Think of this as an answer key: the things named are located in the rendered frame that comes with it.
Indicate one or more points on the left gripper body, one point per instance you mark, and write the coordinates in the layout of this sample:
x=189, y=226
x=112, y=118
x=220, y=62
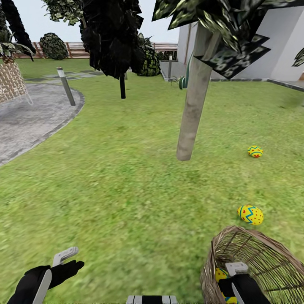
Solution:
x=66, y=271

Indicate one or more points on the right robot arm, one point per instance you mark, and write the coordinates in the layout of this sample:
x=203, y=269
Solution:
x=240, y=285

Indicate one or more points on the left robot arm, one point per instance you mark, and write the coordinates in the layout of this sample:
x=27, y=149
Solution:
x=32, y=288

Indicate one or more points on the wicker basket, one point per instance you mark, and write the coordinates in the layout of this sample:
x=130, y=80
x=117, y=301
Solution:
x=211, y=291

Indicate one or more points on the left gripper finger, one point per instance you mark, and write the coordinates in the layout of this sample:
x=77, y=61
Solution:
x=79, y=265

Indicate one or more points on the easter egg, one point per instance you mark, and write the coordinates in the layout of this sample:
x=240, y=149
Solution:
x=251, y=214
x=222, y=274
x=255, y=151

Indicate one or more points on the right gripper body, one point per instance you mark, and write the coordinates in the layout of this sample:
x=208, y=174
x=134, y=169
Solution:
x=226, y=287

